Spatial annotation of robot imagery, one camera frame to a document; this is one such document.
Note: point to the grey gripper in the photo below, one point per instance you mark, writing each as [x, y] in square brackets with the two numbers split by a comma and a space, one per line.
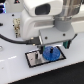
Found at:
[62, 33]

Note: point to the blue gear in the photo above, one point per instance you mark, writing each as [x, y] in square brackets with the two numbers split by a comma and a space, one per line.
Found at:
[51, 53]

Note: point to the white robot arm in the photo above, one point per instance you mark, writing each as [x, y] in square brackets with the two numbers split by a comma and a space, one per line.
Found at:
[45, 22]

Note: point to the white board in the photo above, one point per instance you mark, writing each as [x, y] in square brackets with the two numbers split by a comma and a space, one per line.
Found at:
[14, 65]

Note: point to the beige connector block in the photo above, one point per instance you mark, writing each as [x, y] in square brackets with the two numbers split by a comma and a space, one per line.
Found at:
[16, 22]

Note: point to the peg base plate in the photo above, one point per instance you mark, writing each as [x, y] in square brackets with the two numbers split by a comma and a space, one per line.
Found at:
[30, 56]

